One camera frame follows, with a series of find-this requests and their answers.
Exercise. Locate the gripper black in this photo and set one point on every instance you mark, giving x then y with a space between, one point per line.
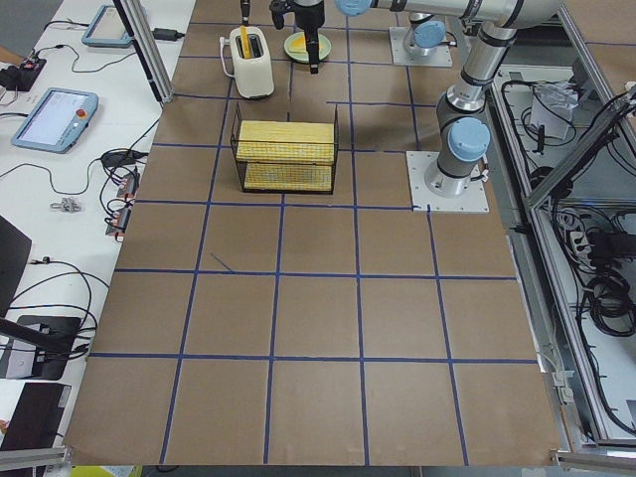
308 15

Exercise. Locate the white toaster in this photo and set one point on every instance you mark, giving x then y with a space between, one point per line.
253 77

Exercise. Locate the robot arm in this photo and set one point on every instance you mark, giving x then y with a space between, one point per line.
465 138
426 33

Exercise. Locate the toast slice in toaster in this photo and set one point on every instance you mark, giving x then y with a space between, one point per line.
244 42

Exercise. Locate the green plate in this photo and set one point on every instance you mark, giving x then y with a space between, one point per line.
325 49

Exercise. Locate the triangular bread on plate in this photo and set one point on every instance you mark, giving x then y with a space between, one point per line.
298 45

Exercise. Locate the black power adapter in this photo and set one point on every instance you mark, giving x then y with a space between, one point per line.
163 34

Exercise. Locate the far teach pendant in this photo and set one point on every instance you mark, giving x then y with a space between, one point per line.
106 30

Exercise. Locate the teach pendant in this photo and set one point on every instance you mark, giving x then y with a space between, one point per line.
106 30
57 121

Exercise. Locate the near teach pendant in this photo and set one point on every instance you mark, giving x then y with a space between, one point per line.
57 121

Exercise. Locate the black monitor stand base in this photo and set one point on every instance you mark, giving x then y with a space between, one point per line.
38 347

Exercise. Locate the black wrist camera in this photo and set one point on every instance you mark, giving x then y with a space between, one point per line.
278 9

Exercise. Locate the aluminium frame post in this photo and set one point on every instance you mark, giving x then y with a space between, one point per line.
133 18

